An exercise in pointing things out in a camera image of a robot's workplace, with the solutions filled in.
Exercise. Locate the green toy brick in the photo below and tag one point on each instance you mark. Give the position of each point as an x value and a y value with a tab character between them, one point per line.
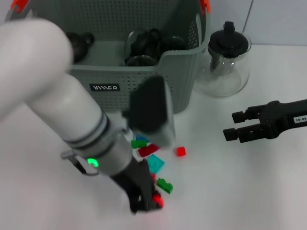
165	186
138	144

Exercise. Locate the small red toy brick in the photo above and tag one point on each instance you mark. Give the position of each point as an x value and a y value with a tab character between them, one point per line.
153	177
181	151

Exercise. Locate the teal square brick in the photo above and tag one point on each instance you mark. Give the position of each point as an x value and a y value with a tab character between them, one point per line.
156	164

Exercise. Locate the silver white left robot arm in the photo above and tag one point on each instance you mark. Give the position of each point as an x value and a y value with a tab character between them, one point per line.
36	60

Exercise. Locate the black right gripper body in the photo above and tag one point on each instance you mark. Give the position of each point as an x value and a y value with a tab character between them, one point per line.
283	117

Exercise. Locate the dark red long brick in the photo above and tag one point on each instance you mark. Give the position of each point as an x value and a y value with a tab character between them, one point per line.
148	151

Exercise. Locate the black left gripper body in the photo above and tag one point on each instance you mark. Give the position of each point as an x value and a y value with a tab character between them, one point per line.
134	182

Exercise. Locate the grey-green perforated storage bin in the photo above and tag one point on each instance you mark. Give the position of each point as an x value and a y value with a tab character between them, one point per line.
182	72

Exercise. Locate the black glass teapot lid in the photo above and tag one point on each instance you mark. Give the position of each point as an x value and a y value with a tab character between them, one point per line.
227	40

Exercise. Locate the blue square flat brick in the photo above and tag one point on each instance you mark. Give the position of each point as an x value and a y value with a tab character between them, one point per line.
141	138

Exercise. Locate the large red toy brick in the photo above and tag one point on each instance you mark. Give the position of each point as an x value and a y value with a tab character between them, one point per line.
158	200

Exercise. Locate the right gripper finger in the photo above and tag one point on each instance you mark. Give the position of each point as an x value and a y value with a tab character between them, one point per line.
244	134
247	115

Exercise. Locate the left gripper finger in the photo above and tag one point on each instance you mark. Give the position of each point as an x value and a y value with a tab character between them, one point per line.
138	206
152	203

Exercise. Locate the glass teacup black sleeve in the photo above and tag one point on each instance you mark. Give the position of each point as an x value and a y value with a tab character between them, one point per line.
172	44
144	42
140	61

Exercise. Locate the clear glass teapot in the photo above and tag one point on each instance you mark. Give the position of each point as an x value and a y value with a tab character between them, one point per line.
220	81

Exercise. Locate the black clay teapot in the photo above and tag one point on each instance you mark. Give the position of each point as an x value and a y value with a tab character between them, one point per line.
81	45

